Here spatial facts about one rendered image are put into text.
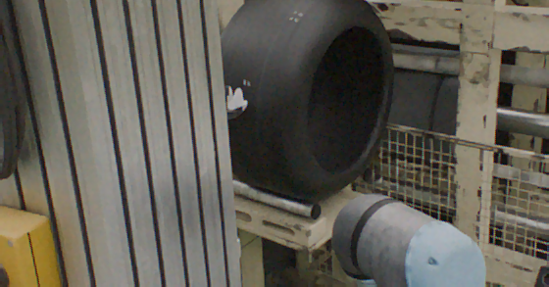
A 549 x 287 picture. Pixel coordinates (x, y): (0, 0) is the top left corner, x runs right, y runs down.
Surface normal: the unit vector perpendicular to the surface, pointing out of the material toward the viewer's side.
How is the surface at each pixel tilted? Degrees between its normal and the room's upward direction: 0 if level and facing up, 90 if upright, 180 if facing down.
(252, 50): 51
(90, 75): 90
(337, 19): 80
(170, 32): 90
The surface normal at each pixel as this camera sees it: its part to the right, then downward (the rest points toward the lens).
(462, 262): 0.56, 0.18
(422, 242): -0.40, -0.69
